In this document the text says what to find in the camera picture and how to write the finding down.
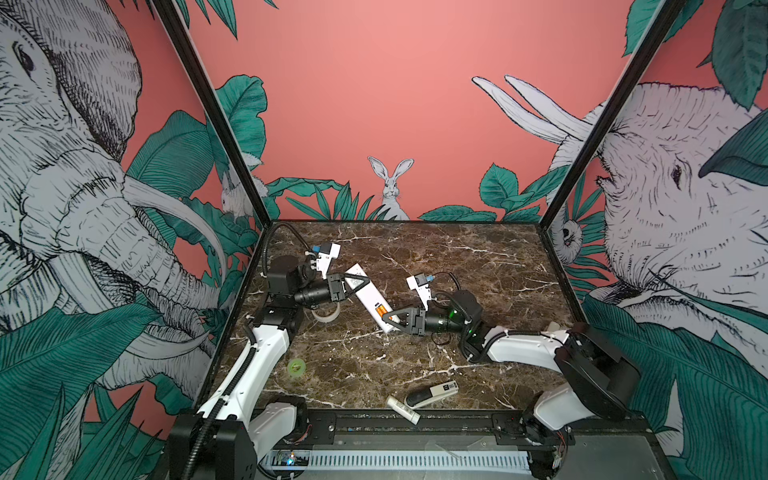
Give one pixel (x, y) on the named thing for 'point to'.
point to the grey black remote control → (422, 396)
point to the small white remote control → (404, 411)
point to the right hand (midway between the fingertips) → (384, 321)
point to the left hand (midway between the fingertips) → (367, 282)
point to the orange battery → (381, 310)
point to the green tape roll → (296, 367)
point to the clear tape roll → (330, 318)
